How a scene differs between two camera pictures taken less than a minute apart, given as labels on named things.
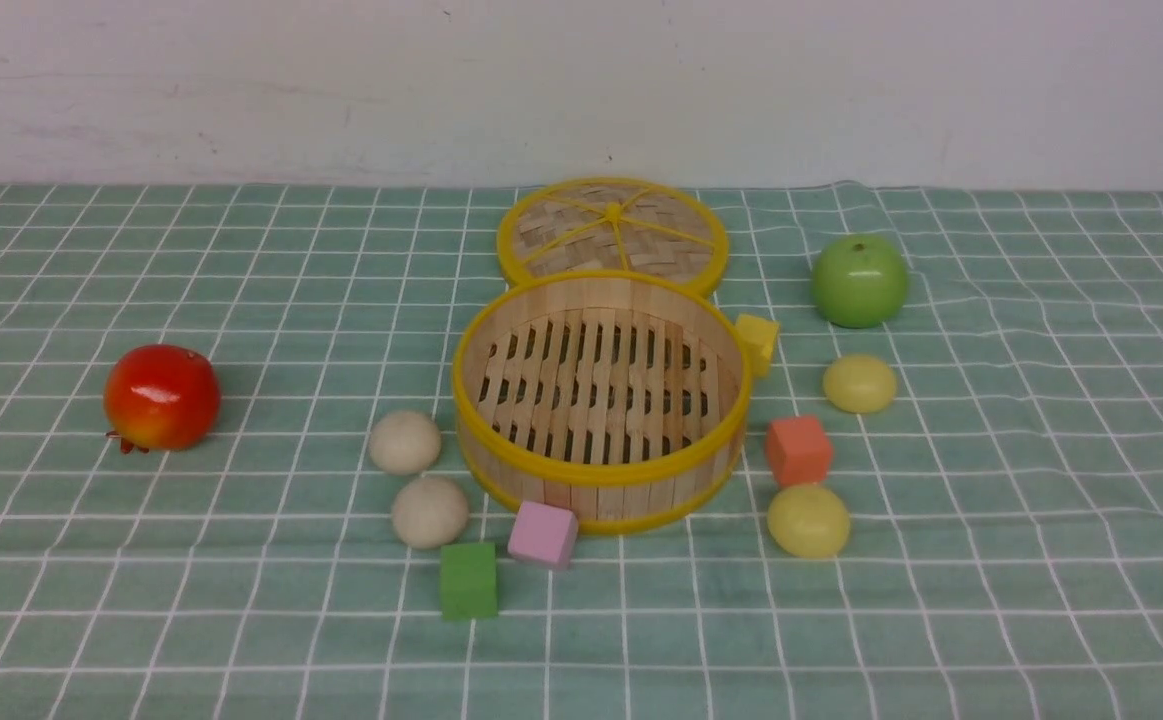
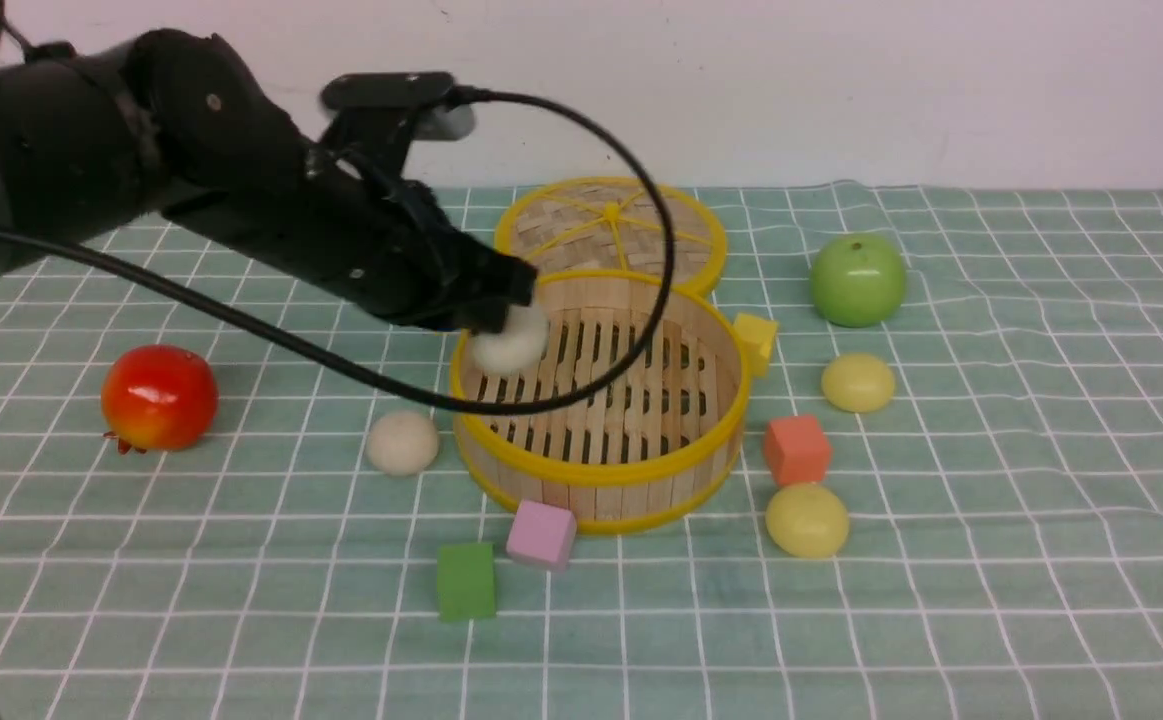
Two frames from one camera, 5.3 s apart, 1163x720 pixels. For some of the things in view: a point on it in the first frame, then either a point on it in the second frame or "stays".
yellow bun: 809,521 stays
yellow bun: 860,383 stays
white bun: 429,513 → 520,346
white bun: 405,442 stays
